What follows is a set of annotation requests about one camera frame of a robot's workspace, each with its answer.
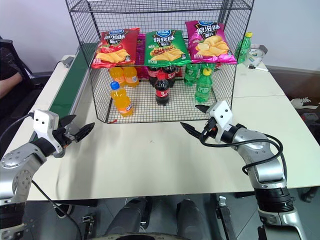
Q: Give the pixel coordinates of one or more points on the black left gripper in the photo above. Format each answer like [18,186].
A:
[65,136]

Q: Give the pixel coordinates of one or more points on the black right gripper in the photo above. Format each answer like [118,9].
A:
[210,131]

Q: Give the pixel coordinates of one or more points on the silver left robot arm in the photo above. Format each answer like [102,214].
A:
[17,160]

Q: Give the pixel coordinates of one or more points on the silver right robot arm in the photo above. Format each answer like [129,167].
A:
[262,150]

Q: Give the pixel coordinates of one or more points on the person forearm black sleeve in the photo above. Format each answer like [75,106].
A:
[8,77]

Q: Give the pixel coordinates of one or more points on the green conveyor belt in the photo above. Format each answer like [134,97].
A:
[67,85]

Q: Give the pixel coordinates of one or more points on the gray device with black cable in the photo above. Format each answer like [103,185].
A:
[68,62]

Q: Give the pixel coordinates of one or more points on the green soda bottle yellow cap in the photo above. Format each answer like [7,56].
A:
[203,87]
[243,48]

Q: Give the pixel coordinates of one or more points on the cola bottle red cap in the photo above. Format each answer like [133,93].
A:
[162,92]

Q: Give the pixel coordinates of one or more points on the orange soda bottle blue cap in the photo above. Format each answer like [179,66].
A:
[122,102]

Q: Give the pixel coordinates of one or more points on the small red snack pack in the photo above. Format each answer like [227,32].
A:
[178,70]

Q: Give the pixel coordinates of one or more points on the white marker pen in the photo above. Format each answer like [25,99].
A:
[258,68]

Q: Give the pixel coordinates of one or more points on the magenta potato chips bag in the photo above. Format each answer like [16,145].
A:
[210,41]

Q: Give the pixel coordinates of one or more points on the green potato chips bag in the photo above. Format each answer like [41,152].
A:
[165,47]

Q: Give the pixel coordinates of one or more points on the red potato chips bag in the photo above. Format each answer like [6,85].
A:
[113,47]

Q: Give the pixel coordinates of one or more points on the small purple snack pack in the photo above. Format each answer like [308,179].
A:
[140,50]

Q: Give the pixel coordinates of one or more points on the black mesh office chair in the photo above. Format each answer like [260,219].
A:
[12,57]

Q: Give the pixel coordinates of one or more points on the dark rounded shape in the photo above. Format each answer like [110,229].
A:
[193,217]
[131,217]

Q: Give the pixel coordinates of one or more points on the white skeleton toy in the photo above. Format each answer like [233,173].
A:
[303,102]

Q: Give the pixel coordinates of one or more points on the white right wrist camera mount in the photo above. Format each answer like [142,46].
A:
[223,113]

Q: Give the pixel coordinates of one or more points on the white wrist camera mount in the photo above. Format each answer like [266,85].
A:
[45,125]
[223,113]

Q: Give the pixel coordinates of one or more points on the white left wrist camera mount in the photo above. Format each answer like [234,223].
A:
[45,125]

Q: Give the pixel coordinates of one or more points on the black metal bracket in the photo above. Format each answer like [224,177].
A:
[226,217]

